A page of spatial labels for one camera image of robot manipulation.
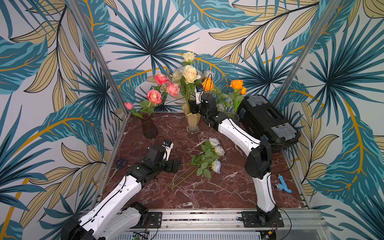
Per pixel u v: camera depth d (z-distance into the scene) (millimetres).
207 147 954
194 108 769
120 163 922
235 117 949
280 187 818
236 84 858
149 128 977
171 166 684
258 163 527
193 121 942
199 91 725
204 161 922
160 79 734
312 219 761
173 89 734
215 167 858
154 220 731
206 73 902
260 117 957
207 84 749
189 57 845
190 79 688
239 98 882
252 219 733
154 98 748
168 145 686
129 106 809
